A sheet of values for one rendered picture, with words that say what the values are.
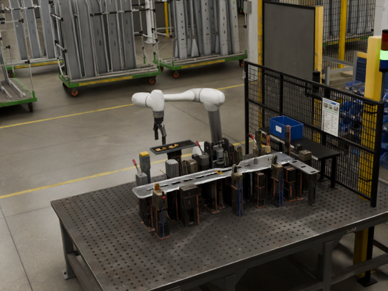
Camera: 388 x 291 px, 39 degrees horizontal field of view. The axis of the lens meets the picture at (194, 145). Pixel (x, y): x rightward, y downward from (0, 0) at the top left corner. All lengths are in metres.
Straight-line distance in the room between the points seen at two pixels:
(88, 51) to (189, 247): 7.48
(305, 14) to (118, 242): 3.58
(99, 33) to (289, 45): 5.34
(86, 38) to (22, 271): 6.46
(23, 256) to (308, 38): 3.82
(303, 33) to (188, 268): 3.61
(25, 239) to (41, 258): 0.44
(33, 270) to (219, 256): 2.06
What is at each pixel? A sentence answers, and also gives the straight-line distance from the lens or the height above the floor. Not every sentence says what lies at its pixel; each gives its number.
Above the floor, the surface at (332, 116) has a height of 1.31.
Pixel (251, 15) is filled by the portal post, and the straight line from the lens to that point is 11.12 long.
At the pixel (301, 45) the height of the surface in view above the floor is 1.53.
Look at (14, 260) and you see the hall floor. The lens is 5.46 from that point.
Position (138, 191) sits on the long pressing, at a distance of 4.06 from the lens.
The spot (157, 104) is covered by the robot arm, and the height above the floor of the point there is 1.55.
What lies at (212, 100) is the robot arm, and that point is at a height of 1.46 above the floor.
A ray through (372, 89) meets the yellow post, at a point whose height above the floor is 1.62.
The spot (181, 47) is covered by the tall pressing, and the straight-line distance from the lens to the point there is 11.96.
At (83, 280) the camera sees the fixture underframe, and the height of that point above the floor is 0.23.
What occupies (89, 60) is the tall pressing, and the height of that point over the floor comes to 0.62.
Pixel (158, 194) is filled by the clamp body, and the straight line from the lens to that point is 3.85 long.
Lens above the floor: 2.72
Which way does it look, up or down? 21 degrees down
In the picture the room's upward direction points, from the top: 3 degrees counter-clockwise
